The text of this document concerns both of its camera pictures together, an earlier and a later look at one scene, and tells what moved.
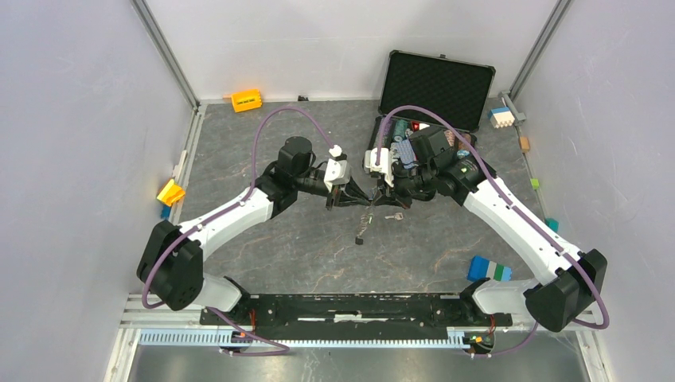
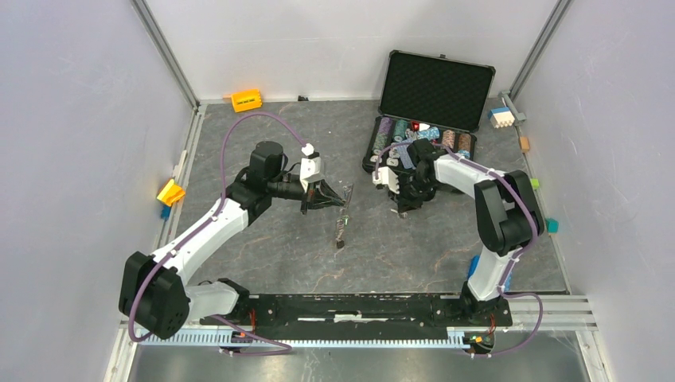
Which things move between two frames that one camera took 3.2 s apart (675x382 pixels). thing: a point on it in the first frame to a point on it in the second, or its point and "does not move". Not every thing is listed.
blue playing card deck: (406, 151) does not move
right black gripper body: (409, 185) does not move
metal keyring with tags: (364, 220) to (343, 220)
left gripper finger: (353, 195) to (325, 196)
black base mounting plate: (358, 316) does not move
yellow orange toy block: (171, 193) does not move
